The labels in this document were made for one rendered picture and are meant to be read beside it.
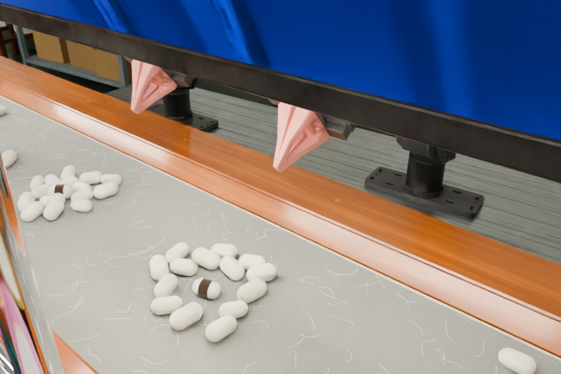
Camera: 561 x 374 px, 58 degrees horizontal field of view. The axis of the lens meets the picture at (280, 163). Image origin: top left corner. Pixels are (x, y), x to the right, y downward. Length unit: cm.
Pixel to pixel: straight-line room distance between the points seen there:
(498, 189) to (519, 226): 12
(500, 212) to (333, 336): 47
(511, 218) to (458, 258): 30
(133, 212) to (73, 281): 15
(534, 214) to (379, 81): 74
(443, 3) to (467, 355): 40
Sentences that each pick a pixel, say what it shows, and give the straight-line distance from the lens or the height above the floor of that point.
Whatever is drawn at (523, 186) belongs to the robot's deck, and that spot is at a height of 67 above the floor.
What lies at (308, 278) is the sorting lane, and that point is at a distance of 61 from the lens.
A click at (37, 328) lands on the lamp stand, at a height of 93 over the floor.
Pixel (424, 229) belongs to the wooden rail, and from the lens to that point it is 67.
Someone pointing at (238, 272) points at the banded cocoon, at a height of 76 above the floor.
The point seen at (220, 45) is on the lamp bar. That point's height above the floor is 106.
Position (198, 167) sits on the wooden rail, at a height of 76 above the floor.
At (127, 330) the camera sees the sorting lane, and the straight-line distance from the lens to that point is 57.
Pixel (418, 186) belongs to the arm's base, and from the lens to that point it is 90.
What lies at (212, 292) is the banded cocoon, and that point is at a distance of 57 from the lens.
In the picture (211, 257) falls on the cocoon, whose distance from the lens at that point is 61.
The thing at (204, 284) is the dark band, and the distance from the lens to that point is 58.
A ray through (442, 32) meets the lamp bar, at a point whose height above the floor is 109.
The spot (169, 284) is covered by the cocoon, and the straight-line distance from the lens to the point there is 59.
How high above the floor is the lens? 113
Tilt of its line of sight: 28 degrees down
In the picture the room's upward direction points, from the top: straight up
